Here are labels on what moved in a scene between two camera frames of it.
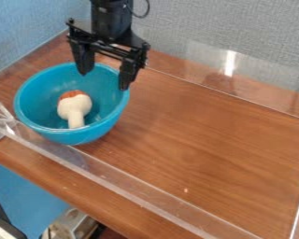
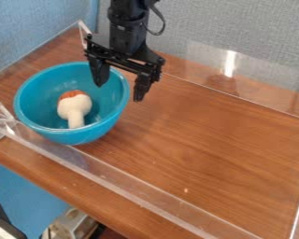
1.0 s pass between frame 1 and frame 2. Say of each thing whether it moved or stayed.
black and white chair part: stayed
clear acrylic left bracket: stayed
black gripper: moved
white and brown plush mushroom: stayed
